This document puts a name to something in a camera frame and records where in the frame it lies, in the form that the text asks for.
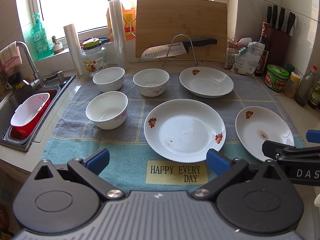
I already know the clear plastic wrap roll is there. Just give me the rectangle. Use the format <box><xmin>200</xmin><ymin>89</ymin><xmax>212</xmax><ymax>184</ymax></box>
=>
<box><xmin>109</xmin><ymin>0</ymin><xmax>130</xmax><ymax>70</ymax></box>

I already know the green lid sauce jar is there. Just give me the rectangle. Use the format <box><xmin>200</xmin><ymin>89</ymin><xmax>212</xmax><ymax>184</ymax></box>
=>
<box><xmin>264</xmin><ymin>64</ymin><xmax>289</xmax><ymax>92</ymax></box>

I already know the large white floral plate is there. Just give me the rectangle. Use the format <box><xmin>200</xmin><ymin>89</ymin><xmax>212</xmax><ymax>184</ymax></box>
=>
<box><xmin>144</xmin><ymin>99</ymin><xmax>226</xmax><ymax>163</ymax></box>

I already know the yellow cap spice jar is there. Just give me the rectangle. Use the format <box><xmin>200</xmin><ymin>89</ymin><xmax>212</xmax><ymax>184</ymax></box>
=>
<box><xmin>283</xmin><ymin>72</ymin><xmax>301</xmax><ymax>98</ymax></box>

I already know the dark soy sauce bottle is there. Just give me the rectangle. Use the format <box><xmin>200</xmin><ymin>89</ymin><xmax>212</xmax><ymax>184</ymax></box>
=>
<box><xmin>254</xmin><ymin>22</ymin><xmax>270</xmax><ymax>76</ymax></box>

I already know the steel sink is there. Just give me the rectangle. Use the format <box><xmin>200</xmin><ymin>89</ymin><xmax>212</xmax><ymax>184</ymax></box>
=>
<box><xmin>1</xmin><ymin>75</ymin><xmax>75</xmax><ymax>152</ymax></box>

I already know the green dish soap bottle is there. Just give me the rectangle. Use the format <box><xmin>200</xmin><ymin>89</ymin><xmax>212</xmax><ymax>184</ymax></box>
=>
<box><xmin>30</xmin><ymin>13</ymin><xmax>54</xmax><ymax>60</ymax></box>

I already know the white bowl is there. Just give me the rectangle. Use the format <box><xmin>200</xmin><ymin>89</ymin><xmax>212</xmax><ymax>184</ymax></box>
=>
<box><xmin>93</xmin><ymin>67</ymin><xmax>125</xmax><ymax>93</ymax></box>
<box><xmin>86</xmin><ymin>91</ymin><xmax>128</xmax><ymax>130</ymax></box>
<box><xmin>133</xmin><ymin>68</ymin><xmax>170</xmax><ymax>97</ymax></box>

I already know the red white drain basket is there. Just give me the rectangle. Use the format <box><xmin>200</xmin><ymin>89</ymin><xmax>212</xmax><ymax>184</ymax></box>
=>
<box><xmin>7</xmin><ymin>89</ymin><xmax>57</xmax><ymax>141</ymax></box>

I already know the white plastic bag roll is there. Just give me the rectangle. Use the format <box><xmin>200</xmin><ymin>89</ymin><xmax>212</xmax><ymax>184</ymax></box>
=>
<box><xmin>63</xmin><ymin>24</ymin><xmax>86</xmax><ymax>76</ymax></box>

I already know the small green cap bottle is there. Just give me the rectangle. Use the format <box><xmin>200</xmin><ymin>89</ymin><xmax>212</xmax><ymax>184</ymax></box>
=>
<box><xmin>286</xmin><ymin>63</ymin><xmax>295</xmax><ymax>74</ymax></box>

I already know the green label condiment bottle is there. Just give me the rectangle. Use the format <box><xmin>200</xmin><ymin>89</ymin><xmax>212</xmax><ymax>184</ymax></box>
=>
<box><xmin>308</xmin><ymin>80</ymin><xmax>320</xmax><ymax>109</ymax></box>

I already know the red white seasoning bag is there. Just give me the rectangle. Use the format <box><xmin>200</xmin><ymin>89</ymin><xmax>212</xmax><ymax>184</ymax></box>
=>
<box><xmin>224</xmin><ymin>37</ymin><xmax>252</xmax><ymax>69</ymax></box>

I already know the blue grey checked cloth mat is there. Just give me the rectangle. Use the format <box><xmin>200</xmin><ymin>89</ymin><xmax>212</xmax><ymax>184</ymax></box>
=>
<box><xmin>42</xmin><ymin>74</ymin><xmax>305</xmax><ymax>192</ymax></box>

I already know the bamboo cutting board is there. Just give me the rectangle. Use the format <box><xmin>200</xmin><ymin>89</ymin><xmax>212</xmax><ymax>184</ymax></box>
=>
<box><xmin>135</xmin><ymin>0</ymin><xmax>227</xmax><ymax>63</ymax></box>

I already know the black handled santoku knife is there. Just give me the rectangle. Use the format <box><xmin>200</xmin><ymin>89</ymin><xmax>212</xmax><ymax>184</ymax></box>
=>
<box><xmin>140</xmin><ymin>38</ymin><xmax>217</xmax><ymax>60</ymax></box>

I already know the clear glass oil bottle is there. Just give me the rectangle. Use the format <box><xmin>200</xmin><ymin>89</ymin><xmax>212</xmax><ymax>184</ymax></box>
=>
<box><xmin>294</xmin><ymin>66</ymin><xmax>317</xmax><ymax>107</ymax></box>

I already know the pink checked dish cloth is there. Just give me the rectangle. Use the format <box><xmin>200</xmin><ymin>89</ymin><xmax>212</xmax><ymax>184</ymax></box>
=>
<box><xmin>0</xmin><ymin>41</ymin><xmax>23</xmax><ymax>74</ymax></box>

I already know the small potted plant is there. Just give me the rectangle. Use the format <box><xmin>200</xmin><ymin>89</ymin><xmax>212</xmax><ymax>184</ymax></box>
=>
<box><xmin>52</xmin><ymin>36</ymin><xmax>64</xmax><ymax>55</ymax></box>

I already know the metal kitchen faucet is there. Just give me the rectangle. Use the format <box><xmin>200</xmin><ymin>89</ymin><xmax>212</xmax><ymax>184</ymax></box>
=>
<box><xmin>16</xmin><ymin>41</ymin><xmax>45</xmax><ymax>89</ymax></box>

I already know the dark red knife block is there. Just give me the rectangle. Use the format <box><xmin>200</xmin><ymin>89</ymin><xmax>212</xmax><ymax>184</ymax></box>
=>
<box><xmin>266</xmin><ymin>4</ymin><xmax>296</xmax><ymax>67</ymax></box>

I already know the metal wire board stand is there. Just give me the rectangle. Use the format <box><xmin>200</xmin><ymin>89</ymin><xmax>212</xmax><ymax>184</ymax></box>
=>
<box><xmin>161</xmin><ymin>34</ymin><xmax>198</xmax><ymax>69</ymax></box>

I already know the white floral plate back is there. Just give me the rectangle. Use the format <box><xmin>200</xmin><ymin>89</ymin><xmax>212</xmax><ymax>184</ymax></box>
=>
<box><xmin>179</xmin><ymin>67</ymin><xmax>234</xmax><ymax>99</ymax></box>

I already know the orange juice bottle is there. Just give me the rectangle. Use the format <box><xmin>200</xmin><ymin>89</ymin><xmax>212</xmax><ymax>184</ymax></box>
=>
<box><xmin>120</xmin><ymin>0</ymin><xmax>136</xmax><ymax>41</ymax></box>

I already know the glass jar with yellow lid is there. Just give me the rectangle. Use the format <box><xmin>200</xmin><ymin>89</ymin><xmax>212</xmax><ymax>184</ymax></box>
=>
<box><xmin>82</xmin><ymin>37</ymin><xmax>108</xmax><ymax>77</ymax></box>

